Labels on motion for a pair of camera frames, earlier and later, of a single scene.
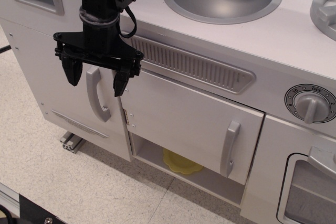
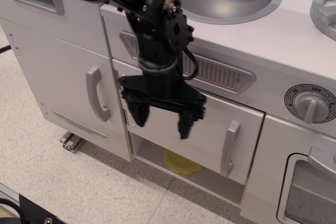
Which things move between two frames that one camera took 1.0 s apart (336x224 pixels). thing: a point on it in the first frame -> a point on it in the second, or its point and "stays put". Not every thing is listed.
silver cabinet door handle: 227,164 stays put
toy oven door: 308,193 stays put
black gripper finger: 121,80 -> 185,123
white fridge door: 62,104 stays put
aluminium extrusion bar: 71,141 stays put
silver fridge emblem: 79,125 stays put
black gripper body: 101,45 -> 164,87
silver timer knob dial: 311,103 stays put
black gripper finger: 73,70 -> 140,112
